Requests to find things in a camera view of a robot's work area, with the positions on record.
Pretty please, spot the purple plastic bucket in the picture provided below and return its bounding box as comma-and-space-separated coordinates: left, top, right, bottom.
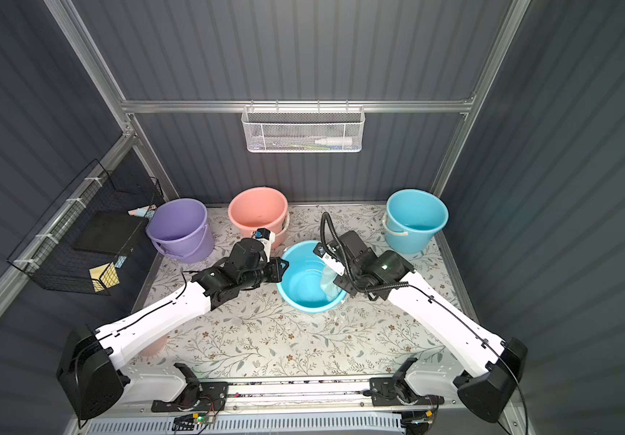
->
146, 199, 214, 264

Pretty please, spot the blue bucket white handle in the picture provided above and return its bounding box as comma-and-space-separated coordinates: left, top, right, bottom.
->
382, 190, 449, 255

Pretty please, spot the pastel card in basket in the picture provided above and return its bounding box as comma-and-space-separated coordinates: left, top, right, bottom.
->
128, 205, 158, 220

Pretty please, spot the white ventilation grille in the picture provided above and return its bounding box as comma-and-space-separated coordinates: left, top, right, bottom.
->
87, 411, 406, 434

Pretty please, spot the black wire side basket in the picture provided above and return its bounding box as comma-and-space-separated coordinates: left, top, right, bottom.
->
7, 159, 164, 297

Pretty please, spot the floral patterned table mat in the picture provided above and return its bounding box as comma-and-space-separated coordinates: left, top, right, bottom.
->
129, 204, 462, 379

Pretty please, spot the blue bucket with label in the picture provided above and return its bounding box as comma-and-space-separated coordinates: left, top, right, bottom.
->
277, 240, 347, 314

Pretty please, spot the white wire wall basket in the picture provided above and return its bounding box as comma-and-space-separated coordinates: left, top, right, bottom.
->
241, 107, 366, 153

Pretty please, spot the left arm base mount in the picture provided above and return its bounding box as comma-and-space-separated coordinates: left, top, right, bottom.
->
151, 362, 229, 413

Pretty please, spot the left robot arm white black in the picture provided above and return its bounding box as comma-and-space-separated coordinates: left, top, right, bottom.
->
56, 239, 290, 422

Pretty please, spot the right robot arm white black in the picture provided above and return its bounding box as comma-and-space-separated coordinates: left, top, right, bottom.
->
316, 231, 528, 423

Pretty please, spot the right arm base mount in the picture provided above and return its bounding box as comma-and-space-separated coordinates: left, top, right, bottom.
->
362, 356, 445, 408

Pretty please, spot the light green cloth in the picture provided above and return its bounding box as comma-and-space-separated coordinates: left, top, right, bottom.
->
320, 266, 345, 303

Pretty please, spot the pink plastic bucket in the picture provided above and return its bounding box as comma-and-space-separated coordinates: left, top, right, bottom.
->
228, 187, 290, 248

